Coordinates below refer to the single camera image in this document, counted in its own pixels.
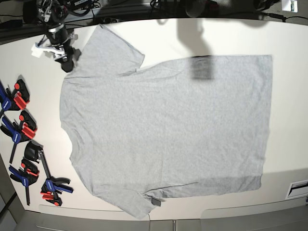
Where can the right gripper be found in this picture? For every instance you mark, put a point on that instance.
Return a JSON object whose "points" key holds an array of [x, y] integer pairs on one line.
{"points": [[58, 41]]}

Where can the grey T-shirt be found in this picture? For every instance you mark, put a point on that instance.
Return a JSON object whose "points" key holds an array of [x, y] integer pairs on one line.
{"points": [[188, 127]]}

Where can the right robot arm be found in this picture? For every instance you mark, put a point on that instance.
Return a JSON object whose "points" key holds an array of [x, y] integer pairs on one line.
{"points": [[51, 13]]}

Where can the white power strip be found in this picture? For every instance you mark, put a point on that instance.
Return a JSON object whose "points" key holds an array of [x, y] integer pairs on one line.
{"points": [[105, 20]]}

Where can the blue red bar clamp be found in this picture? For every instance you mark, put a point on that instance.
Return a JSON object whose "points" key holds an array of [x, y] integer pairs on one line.
{"points": [[24, 131], [52, 186], [27, 175], [16, 99]]}

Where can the blue box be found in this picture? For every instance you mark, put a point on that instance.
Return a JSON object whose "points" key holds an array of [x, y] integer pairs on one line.
{"points": [[12, 24]]}

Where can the white label holder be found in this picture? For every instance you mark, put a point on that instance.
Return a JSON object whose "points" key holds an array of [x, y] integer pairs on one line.
{"points": [[297, 189]]}

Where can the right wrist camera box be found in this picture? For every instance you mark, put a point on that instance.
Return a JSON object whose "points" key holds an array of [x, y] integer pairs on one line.
{"points": [[36, 50]]}

